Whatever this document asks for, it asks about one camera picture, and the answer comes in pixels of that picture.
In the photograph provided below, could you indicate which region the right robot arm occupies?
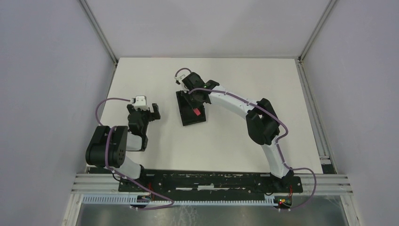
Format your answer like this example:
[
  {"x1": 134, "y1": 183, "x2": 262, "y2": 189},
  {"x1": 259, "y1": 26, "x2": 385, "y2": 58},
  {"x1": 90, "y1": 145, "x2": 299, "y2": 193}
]
[{"x1": 174, "y1": 71, "x2": 294, "y2": 192}]

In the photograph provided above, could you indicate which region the red black screwdriver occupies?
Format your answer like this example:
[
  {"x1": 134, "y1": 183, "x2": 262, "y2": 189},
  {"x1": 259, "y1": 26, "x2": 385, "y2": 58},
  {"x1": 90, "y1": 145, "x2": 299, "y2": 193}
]
[{"x1": 193, "y1": 108, "x2": 201, "y2": 116}]

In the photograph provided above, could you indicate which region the right aluminium side rail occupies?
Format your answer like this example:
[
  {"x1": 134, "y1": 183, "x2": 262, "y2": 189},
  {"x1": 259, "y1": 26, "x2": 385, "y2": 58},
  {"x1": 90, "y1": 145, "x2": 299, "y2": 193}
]
[{"x1": 295, "y1": 58, "x2": 337, "y2": 174}]

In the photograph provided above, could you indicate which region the black plastic bin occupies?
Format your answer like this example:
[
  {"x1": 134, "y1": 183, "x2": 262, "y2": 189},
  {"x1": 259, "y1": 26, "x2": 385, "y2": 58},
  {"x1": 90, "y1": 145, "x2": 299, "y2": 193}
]
[{"x1": 176, "y1": 90, "x2": 206, "y2": 126}]

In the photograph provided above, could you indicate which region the white slotted cable duct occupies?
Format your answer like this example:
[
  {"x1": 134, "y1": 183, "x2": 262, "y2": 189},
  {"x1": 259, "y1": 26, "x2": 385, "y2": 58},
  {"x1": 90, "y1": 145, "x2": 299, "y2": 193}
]
[{"x1": 82, "y1": 194, "x2": 278, "y2": 207}]

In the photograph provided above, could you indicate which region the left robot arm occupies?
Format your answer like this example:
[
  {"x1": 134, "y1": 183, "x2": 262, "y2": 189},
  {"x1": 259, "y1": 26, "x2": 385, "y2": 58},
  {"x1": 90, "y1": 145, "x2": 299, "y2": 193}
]
[{"x1": 85, "y1": 103, "x2": 160, "y2": 192}]

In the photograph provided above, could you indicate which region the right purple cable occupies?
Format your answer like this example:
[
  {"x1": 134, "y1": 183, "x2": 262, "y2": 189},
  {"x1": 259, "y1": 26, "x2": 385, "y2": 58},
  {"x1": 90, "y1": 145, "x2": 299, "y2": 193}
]
[{"x1": 174, "y1": 67, "x2": 317, "y2": 212}]

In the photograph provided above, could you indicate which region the aluminium front frame rail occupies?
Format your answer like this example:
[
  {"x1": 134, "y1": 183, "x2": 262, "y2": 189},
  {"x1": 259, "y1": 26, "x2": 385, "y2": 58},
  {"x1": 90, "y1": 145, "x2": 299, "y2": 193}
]
[{"x1": 71, "y1": 174, "x2": 353, "y2": 196}]

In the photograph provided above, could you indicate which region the aluminium corner post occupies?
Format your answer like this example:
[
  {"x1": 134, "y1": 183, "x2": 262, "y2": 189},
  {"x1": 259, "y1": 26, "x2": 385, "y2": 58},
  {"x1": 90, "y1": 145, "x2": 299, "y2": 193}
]
[
  {"x1": 77, "y1": 0, "x2": 119, "y2": 66},
  {"x1": 298, "y1": 0, "x2": 338, "y2": 62}
]

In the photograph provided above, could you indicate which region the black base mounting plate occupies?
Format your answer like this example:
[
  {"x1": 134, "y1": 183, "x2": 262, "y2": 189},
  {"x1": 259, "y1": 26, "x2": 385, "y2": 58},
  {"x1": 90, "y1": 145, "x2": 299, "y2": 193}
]
[{"x1": 119, "y1": 169, "x2": 303, "y2": 201}]

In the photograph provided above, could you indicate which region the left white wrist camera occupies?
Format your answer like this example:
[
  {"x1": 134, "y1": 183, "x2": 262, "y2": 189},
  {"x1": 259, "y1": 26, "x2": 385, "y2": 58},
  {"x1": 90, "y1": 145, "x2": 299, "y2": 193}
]
[{"x1": 130, "y1": 96, "x2": 149, "y2": 111}]

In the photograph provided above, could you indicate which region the left aluminium corner post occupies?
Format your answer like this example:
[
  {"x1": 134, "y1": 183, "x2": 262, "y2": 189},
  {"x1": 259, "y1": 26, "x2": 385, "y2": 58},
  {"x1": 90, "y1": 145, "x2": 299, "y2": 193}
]
[{"x1": 77, "y1": 0, "x2": 119, "y2": 66}]

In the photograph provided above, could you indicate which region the right aluminium corner post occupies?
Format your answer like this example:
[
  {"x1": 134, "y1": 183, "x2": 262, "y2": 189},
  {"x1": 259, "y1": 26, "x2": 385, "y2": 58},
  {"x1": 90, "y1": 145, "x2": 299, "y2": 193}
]
[{"x1": 298, "y1": 0, "x2": 338, "y2": 62}]

